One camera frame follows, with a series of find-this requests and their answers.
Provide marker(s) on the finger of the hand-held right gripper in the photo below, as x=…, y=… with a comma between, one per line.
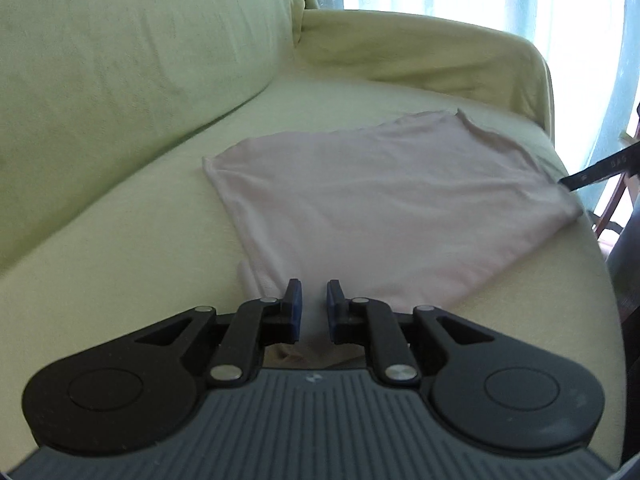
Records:
x=600, y=172

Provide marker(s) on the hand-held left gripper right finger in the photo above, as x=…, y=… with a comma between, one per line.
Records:
x=331, y=310

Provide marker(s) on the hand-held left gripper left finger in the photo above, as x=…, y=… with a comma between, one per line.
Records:
x=296, y=310

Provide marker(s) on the beige garment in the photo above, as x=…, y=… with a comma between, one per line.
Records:
x=375, y=200

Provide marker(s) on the wooden chair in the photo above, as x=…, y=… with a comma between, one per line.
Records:
x=611, y=205

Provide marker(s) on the green sofa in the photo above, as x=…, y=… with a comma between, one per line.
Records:
x=125, y=160

